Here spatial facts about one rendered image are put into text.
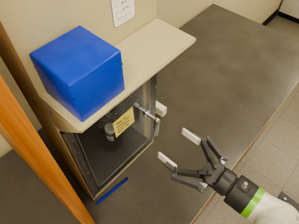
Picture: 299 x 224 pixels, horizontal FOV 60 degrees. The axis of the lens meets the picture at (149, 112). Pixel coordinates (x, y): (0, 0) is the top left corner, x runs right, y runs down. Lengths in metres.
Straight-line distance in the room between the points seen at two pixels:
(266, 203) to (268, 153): 1.57
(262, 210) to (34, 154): 0.56
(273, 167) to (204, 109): 1.19
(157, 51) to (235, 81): 0.84
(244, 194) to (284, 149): 1.66
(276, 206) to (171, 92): 0.69
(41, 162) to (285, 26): 3.42
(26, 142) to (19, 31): 0.16
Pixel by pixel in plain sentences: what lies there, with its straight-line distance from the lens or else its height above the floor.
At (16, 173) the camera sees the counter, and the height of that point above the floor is 0.94.
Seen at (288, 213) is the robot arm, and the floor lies 1.20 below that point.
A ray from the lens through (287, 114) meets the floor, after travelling 2.62.
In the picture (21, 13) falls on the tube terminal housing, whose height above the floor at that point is 1.65.
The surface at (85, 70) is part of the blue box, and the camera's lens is 0.38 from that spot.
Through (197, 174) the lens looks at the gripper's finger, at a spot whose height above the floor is 1.16.
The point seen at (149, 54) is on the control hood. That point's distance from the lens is 0.54.
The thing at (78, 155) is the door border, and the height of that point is 1.28.
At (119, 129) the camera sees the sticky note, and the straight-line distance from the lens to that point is 0.75.
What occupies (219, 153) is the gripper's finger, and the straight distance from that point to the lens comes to 0.82.
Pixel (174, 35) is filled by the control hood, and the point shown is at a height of 1.51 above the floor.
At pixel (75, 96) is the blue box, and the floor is 1.57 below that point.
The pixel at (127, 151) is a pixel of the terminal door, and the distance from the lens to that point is 0.89.
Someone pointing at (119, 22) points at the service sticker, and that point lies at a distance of 0.55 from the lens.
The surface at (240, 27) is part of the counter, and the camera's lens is 1.69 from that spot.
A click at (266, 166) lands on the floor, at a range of 2.24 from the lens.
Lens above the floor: 1.86
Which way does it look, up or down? 53 degrees down
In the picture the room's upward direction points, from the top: straight up
